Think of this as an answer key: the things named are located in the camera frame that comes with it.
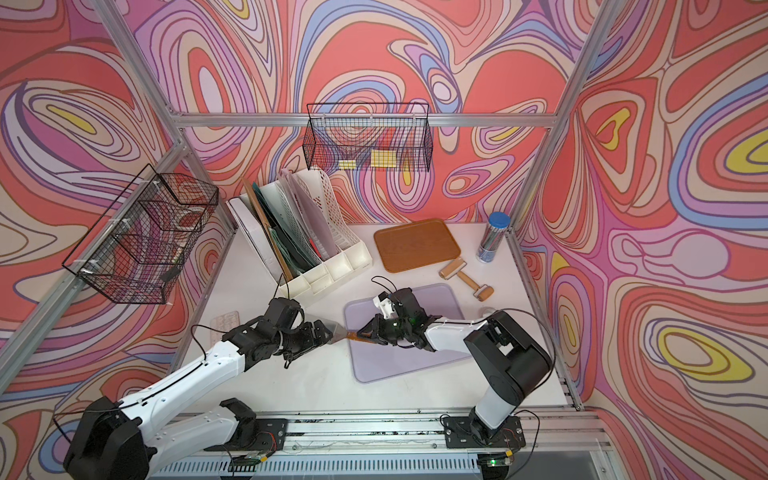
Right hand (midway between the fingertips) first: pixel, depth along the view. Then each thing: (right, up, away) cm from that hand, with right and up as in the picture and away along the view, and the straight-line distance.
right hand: (361, 342), depth 84 cm
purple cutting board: (+3, -6, +1) cm, 7 cm away
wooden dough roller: (+39, +12, +15) cm, 44 cm away
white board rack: (-19, +16, +12) cm, 28 cm away
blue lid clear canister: (+44, +36, +12) cm, 58 cm away
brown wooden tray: (+19, +29, +31) cm, 46 cm away
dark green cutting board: (-20, +24, +7) cm, 32 cm away
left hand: (-9, +1, -3) cm, 10 cm away
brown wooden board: (-24, +31, -5) cm, 39 cm away
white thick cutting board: (-35, +38, +4) cm, 52 cm away
